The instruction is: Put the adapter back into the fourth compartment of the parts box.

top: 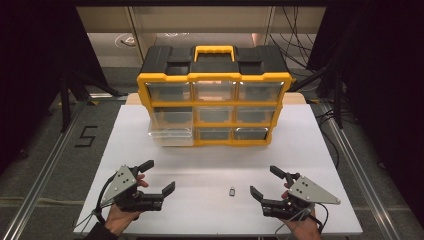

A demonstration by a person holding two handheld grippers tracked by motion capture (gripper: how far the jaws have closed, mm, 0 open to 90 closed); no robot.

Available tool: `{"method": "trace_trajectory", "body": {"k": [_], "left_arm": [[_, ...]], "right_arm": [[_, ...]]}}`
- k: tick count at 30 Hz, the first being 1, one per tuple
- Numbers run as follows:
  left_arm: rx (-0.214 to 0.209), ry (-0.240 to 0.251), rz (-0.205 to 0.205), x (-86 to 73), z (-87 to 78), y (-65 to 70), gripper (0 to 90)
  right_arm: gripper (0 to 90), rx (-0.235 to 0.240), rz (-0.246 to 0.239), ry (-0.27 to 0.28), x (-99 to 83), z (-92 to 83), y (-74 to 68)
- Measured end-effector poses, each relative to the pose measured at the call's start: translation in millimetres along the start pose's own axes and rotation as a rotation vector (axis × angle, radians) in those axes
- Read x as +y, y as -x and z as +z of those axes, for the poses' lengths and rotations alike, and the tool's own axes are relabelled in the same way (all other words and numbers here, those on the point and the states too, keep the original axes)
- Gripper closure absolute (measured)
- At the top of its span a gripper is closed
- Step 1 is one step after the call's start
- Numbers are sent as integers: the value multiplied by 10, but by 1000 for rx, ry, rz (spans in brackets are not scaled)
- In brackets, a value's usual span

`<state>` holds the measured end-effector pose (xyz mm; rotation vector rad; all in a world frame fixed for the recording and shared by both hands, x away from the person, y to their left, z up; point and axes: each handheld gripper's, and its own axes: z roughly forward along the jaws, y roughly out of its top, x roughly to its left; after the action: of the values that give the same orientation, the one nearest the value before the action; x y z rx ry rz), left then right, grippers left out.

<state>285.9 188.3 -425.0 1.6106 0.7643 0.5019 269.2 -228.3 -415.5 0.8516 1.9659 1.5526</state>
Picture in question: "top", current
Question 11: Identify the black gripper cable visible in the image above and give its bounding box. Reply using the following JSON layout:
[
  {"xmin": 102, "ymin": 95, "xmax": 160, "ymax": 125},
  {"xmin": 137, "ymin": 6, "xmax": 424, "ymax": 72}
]
[
  {"xmin": 311, "ymin": 202, "xmax": 330, "ymax": 234},
  {"xmin": 94, "ymin": 173, "xmax": 118, "ymax": 225}
]

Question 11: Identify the person's left hand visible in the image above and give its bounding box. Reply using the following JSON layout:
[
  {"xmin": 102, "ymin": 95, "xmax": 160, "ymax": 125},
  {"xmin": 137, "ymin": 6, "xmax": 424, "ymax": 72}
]
[{"xmin": 104, "ymin": 173, "xmax": 150, "ymax": 236}]

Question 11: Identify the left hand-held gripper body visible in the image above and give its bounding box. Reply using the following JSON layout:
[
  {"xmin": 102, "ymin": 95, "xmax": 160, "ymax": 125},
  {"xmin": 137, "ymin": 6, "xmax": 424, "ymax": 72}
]
[{"xmin": 99, "ymin": 164, "xmax": 165, "ymax": 213}]

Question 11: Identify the yellow black drawer organizer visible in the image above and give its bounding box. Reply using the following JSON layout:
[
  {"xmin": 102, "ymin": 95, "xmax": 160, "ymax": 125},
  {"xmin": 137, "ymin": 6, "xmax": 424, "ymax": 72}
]
[{"xmin": 136, "ymin": 44, "xmax": 294, "ymax": 148}]

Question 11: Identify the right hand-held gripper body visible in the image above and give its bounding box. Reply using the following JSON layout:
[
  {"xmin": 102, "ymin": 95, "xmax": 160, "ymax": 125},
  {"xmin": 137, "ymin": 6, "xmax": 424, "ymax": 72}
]
[{"xmin": 260, "ymin": 172, "xmax": 342, "ymax": 222}]

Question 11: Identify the person's right hand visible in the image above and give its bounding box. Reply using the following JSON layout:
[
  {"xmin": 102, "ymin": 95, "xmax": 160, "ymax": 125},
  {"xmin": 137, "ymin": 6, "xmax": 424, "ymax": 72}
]
[{"xmin": 281, "ymin": 190, "xmax": 323, "ymax": 240}]

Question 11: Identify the aluminium floor rail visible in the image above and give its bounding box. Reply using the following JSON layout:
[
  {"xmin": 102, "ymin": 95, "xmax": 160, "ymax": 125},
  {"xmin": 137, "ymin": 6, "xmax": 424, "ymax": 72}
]
[
  {"xmin": 319, "ymin": 99, "xmax": 401, "ymax": 240},
  {"xmin": 0, "ymin": 99, "xmax": 86, "ymax": 240}
]

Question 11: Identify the clear plastic drawer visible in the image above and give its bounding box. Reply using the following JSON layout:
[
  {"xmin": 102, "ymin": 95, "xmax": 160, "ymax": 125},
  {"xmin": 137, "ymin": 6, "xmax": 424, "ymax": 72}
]
[{"xmin": 147, "ymin": 127, "xmax": 195, "ymax": 147}]

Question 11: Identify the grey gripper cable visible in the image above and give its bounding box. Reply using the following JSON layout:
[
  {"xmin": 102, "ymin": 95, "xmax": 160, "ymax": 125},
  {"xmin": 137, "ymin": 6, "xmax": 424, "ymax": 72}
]
[
  {"xmin": 273, "ymin": 211, "xmax": 309, "ymax": 236},
  {"xmin": 73, "ymin": 203, "xmax": 114, "ymax": 234}
]

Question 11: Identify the black floor cable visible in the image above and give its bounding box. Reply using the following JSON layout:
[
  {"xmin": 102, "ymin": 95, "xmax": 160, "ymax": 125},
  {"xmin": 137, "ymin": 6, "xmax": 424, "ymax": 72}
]
[{"xmin": 314, "ymin": 108, "xmax": 341, "ymax": 169}]

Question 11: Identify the dark curtain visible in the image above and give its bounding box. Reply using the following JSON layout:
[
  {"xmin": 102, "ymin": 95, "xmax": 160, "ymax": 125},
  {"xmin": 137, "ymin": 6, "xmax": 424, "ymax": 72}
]
[
  {"xmin": 0, "ymin": 0, "xmax": 108, "ymax": 174},
  {"xmin": 306, "ymin": 0, "xmax": 424, "ymax": 218}
]

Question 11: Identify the bundle of black cables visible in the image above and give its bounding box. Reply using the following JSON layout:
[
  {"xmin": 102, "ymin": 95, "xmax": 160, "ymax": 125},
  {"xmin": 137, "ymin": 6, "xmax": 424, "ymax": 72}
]
[{"xmin": 268, "ymin": 6, "xmax": 321, "ymax": 73}]

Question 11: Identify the black tripod stand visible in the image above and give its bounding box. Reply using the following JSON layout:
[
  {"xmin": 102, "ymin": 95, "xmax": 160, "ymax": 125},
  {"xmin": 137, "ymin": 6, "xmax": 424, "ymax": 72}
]
[{"xmin": 58, "ymin": 66, "xmax": 129, "ymax": 134}]

